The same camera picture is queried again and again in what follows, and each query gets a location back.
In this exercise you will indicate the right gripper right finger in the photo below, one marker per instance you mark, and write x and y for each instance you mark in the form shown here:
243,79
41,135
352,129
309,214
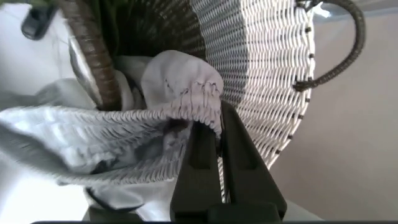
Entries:
248,183

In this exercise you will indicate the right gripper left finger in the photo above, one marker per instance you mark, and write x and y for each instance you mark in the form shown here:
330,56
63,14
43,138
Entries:
196,186

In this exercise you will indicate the pale grey shorts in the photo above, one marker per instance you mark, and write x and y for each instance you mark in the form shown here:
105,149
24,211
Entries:
174,74

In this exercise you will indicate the white laundry basket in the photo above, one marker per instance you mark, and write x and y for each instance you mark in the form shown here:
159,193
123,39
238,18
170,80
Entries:
264,62

